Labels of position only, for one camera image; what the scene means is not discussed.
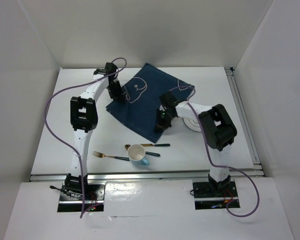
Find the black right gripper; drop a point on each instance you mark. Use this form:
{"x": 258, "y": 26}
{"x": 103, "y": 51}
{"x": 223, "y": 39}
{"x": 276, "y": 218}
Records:
{"x": 160, "y": 125}

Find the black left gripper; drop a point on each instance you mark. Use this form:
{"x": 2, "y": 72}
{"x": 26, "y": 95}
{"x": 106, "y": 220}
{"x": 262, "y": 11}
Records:
{"x": 115, "y": 96}

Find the blue fabric placemat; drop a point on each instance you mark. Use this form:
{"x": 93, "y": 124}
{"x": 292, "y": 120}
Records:
{"x": 142, "y": 98}

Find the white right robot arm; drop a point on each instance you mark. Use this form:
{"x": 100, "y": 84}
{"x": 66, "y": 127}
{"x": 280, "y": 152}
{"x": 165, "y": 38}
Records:
{"x": 216, "y": 126}

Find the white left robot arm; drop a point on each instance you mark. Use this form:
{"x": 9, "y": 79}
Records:
{"x": 84, "y": 119}

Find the white round plate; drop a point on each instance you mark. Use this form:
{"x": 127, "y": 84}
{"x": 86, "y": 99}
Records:
{"x": 193, "y": 125}

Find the white and blue mug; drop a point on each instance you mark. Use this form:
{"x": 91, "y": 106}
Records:
{"x": 137, "y": 157}

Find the gold knife dark handle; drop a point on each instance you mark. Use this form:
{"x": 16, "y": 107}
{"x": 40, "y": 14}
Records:
{"x": 156, "y": 145}

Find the gold spoon dark handle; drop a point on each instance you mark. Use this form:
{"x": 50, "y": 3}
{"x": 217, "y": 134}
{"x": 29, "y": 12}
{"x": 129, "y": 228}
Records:
{"x": 154, "y": 154}

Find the aluminium front rail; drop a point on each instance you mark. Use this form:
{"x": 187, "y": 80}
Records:
{"x": 143, "y": 176}

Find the aluminium rail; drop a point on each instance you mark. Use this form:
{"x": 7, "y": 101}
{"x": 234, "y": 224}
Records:
{"x": 143, "y": 176}
{"x": 257, "y": 165}

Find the gold fork dark handle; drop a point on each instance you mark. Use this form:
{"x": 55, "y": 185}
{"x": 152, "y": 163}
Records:
{"x": 102, "y": 155}

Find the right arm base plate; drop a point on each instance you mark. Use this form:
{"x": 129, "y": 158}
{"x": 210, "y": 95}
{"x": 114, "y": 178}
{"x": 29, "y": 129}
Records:
{"x": 205, "y": 199}

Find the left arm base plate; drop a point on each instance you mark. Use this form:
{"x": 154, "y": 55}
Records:
{"x": 70, "y": 201}

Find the aluminium right side rail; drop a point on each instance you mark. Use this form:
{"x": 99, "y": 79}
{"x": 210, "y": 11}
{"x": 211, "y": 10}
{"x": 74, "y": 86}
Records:
{"x": 257, "y": 165}

